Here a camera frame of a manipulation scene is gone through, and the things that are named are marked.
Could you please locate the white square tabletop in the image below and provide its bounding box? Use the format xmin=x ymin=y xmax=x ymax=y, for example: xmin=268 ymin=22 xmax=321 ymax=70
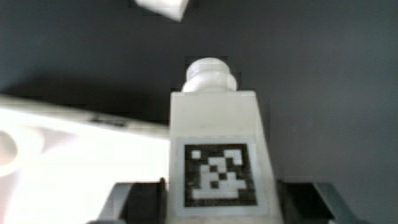
xmin=0 ymin=94 xmax=168 ymax=224

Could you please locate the white table leg with tag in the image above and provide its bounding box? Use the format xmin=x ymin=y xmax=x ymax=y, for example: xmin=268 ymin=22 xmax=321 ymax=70
xmin=166 ymin=58 xmax=282 ymax=224

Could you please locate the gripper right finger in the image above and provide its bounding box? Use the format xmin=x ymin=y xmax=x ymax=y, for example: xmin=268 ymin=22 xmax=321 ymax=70
xmin=277 ymin=180 xmax=371 ymax=224

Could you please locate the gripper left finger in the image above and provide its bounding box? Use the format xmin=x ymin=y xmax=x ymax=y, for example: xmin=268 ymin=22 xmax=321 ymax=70
xmin=86 ymin=179 xmax=166 ymax=224

